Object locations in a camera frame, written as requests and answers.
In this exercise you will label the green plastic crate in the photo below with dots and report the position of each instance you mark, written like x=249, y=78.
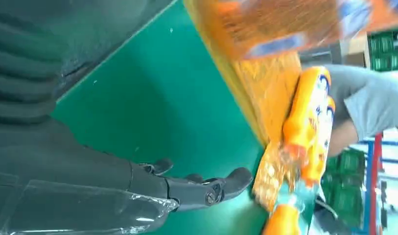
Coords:
x=344, y=188
x=385, y=50

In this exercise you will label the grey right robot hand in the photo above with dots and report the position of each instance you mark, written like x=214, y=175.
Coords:
x=88, y=181

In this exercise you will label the yellow sheet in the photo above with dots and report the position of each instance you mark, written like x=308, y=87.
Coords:
x=267, y=97

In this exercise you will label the person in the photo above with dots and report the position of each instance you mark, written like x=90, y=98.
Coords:
x=374, y=97

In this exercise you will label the blue and red shelf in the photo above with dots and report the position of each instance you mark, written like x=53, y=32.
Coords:
x=375, y=181

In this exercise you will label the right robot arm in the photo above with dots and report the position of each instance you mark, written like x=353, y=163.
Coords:
x=20, y=65

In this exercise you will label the large cardboard box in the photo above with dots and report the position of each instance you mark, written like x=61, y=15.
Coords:
x=356, y=48

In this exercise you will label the green table mat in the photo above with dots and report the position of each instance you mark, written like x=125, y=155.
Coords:
x=153, y=97

